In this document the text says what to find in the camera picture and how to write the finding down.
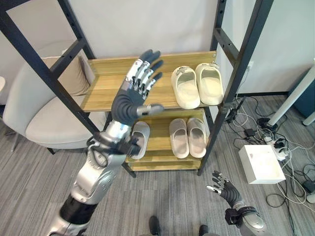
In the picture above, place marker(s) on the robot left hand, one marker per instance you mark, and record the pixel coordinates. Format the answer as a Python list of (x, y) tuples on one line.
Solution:
[(128, 100)]

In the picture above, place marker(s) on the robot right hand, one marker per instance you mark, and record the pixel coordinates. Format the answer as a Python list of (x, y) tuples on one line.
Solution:
[(230, 190)]

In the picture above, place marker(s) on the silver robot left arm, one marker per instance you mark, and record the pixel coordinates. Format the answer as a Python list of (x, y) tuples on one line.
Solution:
[(96, 169)]

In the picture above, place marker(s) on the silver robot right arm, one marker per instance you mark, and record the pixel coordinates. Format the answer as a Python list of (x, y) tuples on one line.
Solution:
[(246, 217)]

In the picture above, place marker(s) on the black metal shoe rack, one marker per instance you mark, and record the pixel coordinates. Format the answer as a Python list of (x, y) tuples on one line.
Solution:
[(157, 81)]

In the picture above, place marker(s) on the grey slipper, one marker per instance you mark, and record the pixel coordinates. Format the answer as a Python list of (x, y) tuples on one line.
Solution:
[(197, 137), (142, 137), (179, 138)]

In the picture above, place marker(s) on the white cardboard box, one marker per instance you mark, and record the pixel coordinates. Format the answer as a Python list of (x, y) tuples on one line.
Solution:
[(261, 164)]

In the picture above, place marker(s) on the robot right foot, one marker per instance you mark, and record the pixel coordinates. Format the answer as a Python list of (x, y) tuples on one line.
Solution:
[(203, 229)]

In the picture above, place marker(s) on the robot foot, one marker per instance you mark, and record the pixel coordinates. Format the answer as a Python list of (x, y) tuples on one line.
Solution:
[(203, 229), (154, 225)]

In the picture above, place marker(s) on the beige cushion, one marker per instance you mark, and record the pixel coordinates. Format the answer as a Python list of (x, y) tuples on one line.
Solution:
[(78, 78)]

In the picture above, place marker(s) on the cream slipper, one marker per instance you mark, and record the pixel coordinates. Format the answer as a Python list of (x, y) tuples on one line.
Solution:
[(209, 83), (185, 88)]

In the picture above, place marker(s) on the black power adapter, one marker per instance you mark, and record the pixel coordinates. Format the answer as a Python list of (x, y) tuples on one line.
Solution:
[(250, 132)]

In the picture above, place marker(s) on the white power strip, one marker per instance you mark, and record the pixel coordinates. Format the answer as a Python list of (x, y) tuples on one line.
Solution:
[(278, 146)]

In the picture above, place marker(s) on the black power brick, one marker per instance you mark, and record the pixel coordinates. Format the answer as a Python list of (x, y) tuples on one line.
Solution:
[(308, 185)]

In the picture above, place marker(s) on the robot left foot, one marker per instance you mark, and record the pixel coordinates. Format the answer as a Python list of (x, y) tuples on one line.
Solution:
[(154, 225)]

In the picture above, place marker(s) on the beige upholstered armchair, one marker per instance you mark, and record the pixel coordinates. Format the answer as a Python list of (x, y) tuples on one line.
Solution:
[(44, 105)]

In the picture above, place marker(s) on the white table leg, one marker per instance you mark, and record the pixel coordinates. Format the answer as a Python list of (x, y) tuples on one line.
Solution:
[(294, 97)]

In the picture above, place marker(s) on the blue cabinet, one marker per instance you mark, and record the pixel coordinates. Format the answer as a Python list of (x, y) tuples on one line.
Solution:
[(305, 91)]

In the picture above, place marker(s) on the white wall socket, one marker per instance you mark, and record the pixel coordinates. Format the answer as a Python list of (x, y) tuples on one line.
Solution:
[(249, 65)]

